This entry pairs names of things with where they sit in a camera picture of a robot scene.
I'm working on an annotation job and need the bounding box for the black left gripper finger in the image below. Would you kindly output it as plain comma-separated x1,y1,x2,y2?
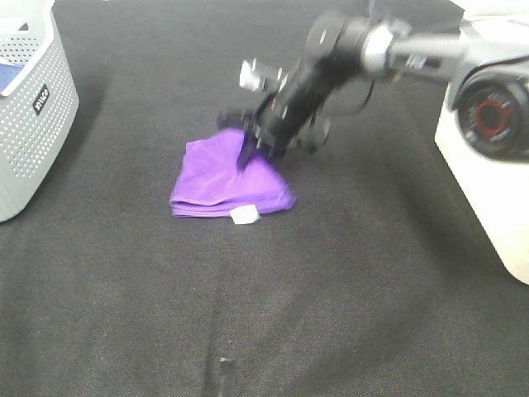
217,357,236,397

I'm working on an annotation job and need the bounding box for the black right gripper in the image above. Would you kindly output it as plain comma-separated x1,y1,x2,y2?
217,63,331,170

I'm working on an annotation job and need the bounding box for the purple towel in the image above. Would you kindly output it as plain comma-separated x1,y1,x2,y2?
169,127,297,218

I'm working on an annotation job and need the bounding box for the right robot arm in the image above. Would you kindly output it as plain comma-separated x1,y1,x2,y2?
217,12,528,170

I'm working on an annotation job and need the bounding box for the black table cloth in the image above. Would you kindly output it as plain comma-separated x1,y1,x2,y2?
1,1,528,396

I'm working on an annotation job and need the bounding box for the grey perforated plastic basket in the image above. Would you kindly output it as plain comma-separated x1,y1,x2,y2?
1,1,79,222

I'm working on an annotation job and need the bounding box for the blue towel in basket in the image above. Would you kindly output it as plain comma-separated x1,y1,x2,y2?
0,64,23,92

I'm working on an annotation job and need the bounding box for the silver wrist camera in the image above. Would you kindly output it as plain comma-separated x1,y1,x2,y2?
239,59,287,93

